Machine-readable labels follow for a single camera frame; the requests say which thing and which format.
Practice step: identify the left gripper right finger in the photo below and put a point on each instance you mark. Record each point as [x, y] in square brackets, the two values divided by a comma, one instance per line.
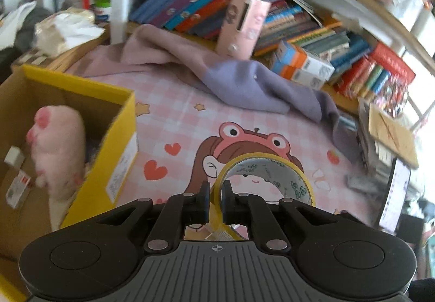
[253, 212]

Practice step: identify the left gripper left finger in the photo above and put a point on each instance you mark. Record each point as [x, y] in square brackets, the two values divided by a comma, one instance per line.
[178, 212]

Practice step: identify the yellow tape roll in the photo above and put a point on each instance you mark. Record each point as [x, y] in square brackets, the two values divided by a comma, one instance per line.
[269, 176]

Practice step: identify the pink plush pig toy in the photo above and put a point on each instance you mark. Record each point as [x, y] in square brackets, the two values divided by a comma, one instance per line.
[57, 141]

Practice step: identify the white red medicine box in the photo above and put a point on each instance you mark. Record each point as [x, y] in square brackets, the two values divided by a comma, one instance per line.
[18, 190]

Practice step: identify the white charger plug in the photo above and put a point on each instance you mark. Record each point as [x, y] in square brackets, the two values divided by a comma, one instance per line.
[14, 157]

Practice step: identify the pink cartoon desk mat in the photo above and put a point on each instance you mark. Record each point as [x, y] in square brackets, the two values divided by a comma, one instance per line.
[179, 125]

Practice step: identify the yellow cardboard box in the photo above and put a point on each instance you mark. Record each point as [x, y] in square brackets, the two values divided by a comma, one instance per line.
[108, 113]

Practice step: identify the orange blue box lower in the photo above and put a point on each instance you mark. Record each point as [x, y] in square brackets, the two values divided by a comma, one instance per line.
[302, 76]

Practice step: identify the orange blue box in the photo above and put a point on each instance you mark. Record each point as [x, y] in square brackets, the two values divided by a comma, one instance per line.
[289, 61]
[302, 76]

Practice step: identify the black smartphone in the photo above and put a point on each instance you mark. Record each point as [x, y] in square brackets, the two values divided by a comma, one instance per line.
[395, 197]

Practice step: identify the orange blue box upper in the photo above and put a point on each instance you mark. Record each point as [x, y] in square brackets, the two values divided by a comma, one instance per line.
[289, 61]

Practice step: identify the purple cloth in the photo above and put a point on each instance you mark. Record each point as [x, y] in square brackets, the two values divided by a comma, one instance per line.
[240, 83]

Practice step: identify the brown paper envelope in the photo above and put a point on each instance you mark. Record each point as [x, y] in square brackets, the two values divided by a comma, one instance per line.
[392, 135]

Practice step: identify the pink cylinder device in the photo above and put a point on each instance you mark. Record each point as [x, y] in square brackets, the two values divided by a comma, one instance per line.
[241, 28]

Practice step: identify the red dictionary book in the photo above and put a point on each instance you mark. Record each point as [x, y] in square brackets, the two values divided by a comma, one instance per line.
[391, 62]

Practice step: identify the crumpled white paper bag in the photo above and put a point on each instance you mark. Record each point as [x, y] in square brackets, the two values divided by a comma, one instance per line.
[66, 30]

